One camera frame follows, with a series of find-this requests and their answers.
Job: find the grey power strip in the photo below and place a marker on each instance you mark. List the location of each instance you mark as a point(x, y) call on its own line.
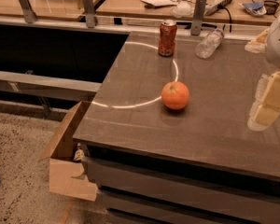
point(214, 6)

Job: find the clear plastic water bottle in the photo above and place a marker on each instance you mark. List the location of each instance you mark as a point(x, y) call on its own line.
point(209, 44)

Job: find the red soda can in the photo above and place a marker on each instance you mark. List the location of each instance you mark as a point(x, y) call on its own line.
point(168, 29)

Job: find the small bottle in box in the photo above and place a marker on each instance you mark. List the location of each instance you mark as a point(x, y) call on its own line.
point(79, 154)

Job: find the grey metal rail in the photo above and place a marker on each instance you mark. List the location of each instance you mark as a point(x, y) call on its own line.
point(51, 87)

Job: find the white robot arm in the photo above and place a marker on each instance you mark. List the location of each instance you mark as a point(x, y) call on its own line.
point(272, 51)

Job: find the grey metal bracket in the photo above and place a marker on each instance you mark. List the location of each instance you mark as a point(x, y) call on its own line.
point(89, 13)
point(28, 13)
point(197, 20)

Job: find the cardboard box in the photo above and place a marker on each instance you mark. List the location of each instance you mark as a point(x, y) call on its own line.
point(66, 176)

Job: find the blue white packet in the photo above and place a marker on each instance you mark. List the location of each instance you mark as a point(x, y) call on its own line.
point(255, 8)

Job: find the grey drawer cabinet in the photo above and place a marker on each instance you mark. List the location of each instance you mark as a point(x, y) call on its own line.
point(137, 189)

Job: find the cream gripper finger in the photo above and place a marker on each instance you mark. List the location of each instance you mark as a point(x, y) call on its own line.
point(266, 115)

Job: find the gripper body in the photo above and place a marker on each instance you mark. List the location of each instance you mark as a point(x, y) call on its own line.
point(278, 44)

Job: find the grey metal bracket middle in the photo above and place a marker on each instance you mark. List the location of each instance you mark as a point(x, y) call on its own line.
point(89, 13)

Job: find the orange fruit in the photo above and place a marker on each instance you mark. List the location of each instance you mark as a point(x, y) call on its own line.
point(175, 95)

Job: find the grey metal bracket right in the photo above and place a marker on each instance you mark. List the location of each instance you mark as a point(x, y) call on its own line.
point(197, 20)

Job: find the white mask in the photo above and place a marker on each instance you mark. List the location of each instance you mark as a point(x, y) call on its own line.
point(183, 9)

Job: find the white papers stack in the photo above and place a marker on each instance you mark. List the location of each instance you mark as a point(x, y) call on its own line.
point(159, 3)

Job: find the grey metal bracket left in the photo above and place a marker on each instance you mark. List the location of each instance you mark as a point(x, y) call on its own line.
point(28, 13)

